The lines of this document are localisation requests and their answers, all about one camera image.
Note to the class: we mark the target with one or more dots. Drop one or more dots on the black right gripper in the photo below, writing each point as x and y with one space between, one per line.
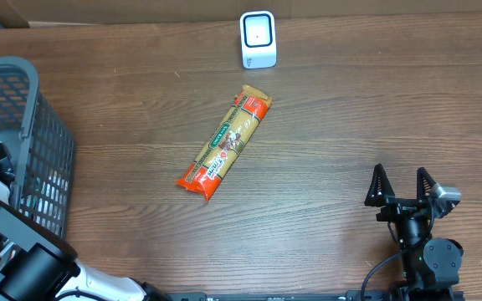
385 193

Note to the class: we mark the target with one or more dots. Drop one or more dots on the white barcode scanner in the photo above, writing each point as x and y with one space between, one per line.
258 40

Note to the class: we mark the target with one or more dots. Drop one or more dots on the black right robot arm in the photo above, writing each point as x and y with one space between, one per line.
430 265

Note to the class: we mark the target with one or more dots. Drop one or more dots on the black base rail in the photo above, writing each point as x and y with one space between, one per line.
350 295

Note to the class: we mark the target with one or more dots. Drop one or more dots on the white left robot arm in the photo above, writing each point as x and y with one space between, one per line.
36 264

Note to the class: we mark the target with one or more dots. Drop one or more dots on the orange spaghetti packet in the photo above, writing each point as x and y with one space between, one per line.
227 142

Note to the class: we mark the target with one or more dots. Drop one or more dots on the grey plastic mesh basket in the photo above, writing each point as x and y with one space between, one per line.
41 147

